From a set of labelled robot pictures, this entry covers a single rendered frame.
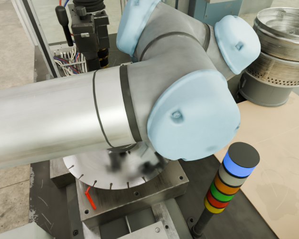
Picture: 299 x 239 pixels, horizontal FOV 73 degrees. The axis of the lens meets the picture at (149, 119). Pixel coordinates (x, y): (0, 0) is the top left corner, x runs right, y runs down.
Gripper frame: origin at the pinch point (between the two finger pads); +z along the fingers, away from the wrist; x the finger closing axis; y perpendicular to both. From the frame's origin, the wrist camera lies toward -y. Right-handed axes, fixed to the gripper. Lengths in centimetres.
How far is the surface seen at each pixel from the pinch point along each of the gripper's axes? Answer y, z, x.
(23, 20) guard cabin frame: 2, 68, -104
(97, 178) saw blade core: 17.6, 4.2, 7.2
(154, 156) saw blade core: 2.8, -0.3, 9.3
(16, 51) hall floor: -13, 229, -207
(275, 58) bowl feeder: -56, -15, -2
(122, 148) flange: 8.5, 3.4, 3.1
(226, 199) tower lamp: 4.3, -18.1, 21.7
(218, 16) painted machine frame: -64, -2, -35
